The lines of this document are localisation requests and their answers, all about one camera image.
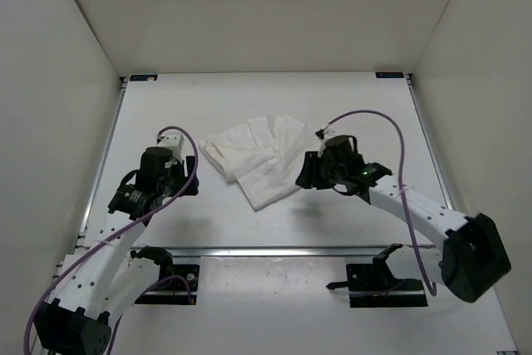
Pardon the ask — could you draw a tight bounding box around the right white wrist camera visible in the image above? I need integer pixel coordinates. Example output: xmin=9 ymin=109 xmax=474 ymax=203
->
xmin=315 ymin=126 xmax=336 ymax=157

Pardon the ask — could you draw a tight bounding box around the left aluminium table rail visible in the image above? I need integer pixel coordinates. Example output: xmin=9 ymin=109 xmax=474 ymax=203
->
xmin=76 ymin=76 xmax=129 ymax=241

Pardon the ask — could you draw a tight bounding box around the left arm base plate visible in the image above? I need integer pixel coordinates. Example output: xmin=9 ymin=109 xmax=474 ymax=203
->
xmin=135 ymin=259 xmax=200 ymax=306

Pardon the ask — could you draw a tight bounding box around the white skirt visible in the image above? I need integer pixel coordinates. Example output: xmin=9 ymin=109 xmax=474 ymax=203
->
xmin=199 ymin=116 xmax=319 ymax=211

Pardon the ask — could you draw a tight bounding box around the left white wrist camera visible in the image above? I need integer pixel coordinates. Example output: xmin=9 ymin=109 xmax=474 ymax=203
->
xmin=156 ymin=133 xmax=185 ymax=163

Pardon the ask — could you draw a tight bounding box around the right aluminium table rail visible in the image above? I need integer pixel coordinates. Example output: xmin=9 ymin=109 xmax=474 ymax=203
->
xmin=406 ymin=73 xmax=456 ymax=210

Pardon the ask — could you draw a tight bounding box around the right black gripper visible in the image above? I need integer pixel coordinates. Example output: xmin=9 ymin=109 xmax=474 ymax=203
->
xmin=296 ymin=152 xmax=346 ymax=191

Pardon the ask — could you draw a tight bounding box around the left blue corner sticker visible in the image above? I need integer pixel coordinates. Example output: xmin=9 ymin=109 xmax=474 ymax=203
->
xmin=129 ymin=74 xmax=158 ymax=81

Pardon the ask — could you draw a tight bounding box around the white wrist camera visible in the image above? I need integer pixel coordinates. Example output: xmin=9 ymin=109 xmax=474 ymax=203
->
xmin=156 ymin=133 xmax=185 ymax=163
xmin=315 ymin=126 xmax=336 ymax=157

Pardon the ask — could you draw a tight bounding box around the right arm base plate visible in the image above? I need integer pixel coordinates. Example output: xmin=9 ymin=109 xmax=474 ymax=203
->
xmin=326 ymin=244 xmax=428 ymax=308

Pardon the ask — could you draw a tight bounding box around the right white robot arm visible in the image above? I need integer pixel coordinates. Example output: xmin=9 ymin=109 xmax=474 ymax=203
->
xmin=296 ymin=135 xmax=511 ymax=303

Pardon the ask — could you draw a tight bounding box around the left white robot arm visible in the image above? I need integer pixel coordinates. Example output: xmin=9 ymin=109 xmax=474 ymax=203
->
xmin=29 ymin=145 xmax=199 ymax=354

